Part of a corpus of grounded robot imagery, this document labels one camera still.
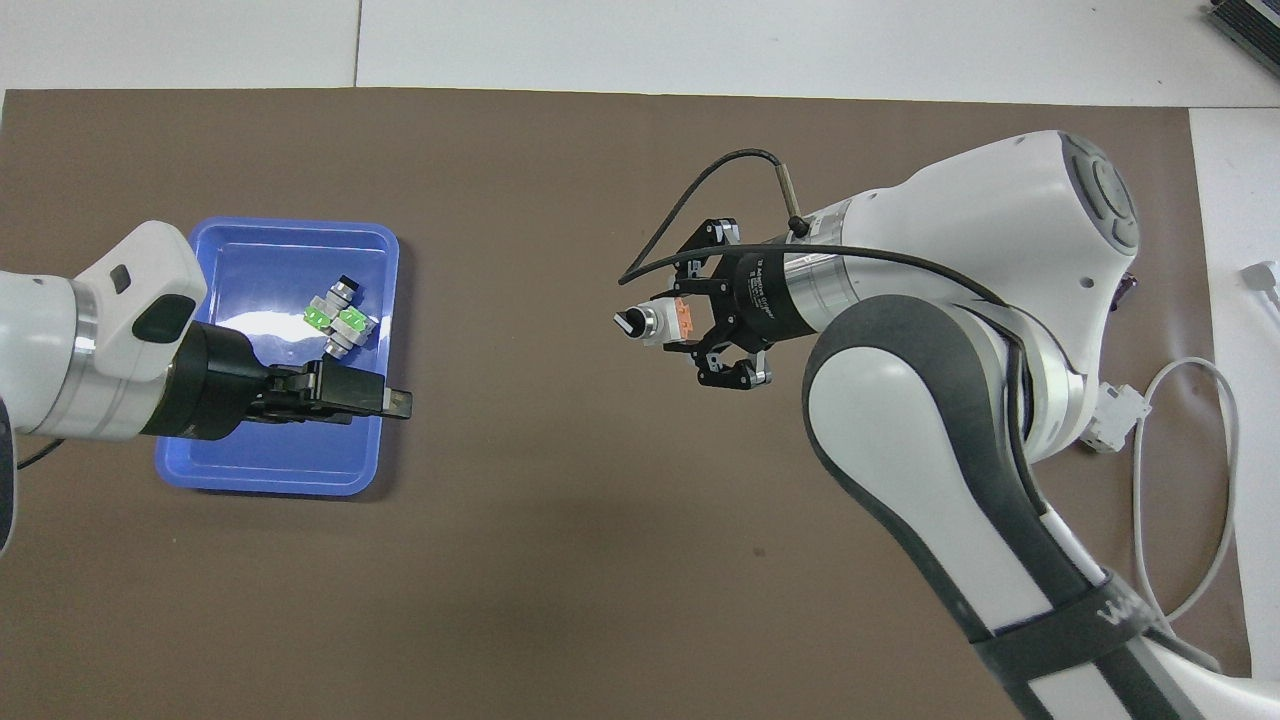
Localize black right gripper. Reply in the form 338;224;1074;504
650;217;820;392

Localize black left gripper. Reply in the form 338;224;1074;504
140;321;414;441

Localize orange and green selector switch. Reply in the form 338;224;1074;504
613;295;701;350

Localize blue plastic tray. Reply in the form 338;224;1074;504
155;218;401;497

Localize brown table mat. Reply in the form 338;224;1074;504
0;88;1256;720

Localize white red circuit breaker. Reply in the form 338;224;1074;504
1085;384;1149;454

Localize white plug connector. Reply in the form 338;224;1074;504
1240;261;1280;313

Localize grey ribbed device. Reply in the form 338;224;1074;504
1203;0;1280;67

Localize green grey selector switch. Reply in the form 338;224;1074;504
320;308;379;365
303;274;361;330

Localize white power cable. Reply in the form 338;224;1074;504
1132;357;1243;629

